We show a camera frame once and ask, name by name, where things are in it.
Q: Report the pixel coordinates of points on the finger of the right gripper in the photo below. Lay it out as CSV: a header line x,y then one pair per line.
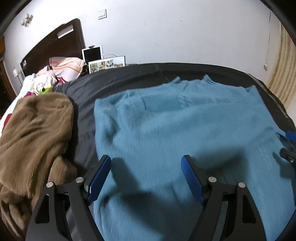
x,y
290,135

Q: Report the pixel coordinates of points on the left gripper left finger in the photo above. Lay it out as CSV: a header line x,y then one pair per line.
x,y
49,222

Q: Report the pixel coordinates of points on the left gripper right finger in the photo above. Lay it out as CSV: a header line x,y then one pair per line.
x,y
227,208

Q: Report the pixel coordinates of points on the teal knit sweater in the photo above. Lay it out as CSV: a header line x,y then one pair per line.
x,y
226,130

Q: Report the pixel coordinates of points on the cream curtain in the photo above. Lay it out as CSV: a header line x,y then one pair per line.
x,y
282,79

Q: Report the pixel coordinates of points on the brown fleece garment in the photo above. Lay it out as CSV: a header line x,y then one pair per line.
x,y
33,144

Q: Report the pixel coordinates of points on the red folded garment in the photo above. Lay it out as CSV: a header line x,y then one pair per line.
x,y
6,120

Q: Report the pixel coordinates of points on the magenta garment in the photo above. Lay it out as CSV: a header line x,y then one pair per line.
x,y
29,94

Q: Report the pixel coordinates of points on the black cloth work mat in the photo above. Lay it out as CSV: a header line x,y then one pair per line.
x,y
84,91

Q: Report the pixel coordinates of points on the white crumpled garment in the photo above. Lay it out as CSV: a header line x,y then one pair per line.
x,y
35,84

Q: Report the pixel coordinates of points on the white framed tablet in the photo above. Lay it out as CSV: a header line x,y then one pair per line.
x,y
92,53

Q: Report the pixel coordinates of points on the dark wooden headboard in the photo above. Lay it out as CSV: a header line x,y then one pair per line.
x,y
65,41

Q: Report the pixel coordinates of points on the bedside wall lamp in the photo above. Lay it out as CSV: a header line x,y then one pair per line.
x,y
16,74

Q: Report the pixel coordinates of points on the photo collage frame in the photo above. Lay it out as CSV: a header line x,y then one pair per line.
x,y
105,64

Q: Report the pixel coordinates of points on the wall lamp fixture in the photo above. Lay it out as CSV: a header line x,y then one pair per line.
x,y
26,21

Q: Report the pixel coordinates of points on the white wall switch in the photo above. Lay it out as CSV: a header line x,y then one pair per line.
x,y
104,15

